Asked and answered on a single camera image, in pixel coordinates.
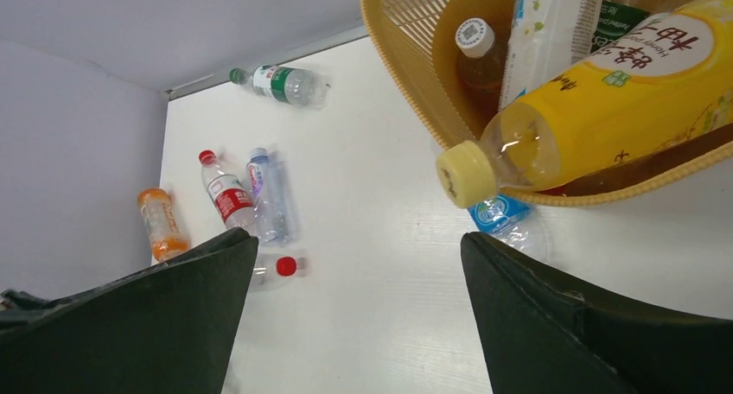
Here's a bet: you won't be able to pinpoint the orange cap bottle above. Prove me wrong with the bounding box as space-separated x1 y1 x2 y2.
137 188 189 262

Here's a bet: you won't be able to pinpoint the dark green label clear bottle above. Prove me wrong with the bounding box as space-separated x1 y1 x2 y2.
590 0 671 54

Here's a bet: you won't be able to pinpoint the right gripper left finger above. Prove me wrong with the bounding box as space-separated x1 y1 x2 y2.
1 228 258 393

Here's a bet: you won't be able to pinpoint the red cap red label bottle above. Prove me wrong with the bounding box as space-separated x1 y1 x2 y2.
199 149 257 236

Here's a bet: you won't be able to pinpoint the amber tea bottle red label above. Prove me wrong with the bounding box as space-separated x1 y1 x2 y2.
455 17 508 121

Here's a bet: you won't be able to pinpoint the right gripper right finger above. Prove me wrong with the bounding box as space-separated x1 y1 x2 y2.
461 232 732 393

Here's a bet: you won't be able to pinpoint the green cap bottle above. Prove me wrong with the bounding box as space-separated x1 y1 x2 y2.
228 65 330 109

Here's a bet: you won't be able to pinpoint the yellow juice bottle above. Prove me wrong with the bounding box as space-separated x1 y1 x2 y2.
436 0 732 208

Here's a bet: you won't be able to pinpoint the clear blue pink label bottle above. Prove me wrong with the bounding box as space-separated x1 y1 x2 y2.
246 147 298 246

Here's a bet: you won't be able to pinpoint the red label bottle sideways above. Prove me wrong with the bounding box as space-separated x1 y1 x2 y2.
248 253 309 292

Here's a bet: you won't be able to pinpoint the yellow plastic waste bin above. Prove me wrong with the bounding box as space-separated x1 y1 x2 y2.
360 0 732 207

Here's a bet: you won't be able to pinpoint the small blue label bottle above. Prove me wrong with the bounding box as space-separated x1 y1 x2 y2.
468 194 551 262

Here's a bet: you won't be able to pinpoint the floral white blue label bottle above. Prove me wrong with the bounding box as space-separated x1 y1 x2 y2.
500 0 602 108

